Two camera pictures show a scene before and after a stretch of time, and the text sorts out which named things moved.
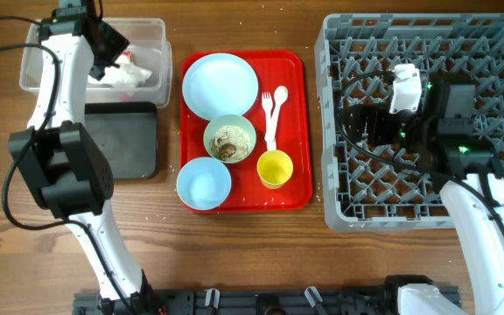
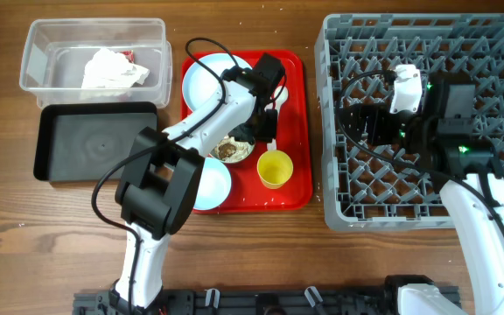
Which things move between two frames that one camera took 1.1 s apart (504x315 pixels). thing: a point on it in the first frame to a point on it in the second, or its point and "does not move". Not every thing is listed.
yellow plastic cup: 274,169 does not move
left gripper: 119,42 to 268,132
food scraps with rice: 230,143 does not move
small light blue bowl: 203,183 does not move
